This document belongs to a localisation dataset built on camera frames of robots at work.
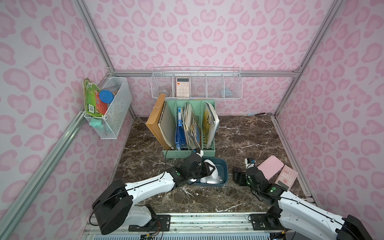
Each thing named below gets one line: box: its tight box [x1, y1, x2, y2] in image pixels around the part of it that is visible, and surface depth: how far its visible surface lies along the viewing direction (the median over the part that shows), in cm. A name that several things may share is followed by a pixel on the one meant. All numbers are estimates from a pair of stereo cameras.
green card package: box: [82, 78, 109, 116], surface depth 72 cm
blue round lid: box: [99, 90, 115, 104], surface depth 76 cm
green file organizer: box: [162, 99, 216, 159], surface depth 93 cm
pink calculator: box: [274, 164, 299, 191], surface depth 88 cm
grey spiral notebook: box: [158, 101, 176, 150], surface depth 90 cm
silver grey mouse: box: [200, 175, 224, 184], surface depth 86 cm
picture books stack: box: [181, 101, 202, 150], surface depth 90 cm
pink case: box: [257, 155, 285, 181], surface depth 93 cm
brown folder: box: [145, 93, 170, 151], surface depth 78 cm
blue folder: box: [175, 107, 186, 151], surface depth 92 cm
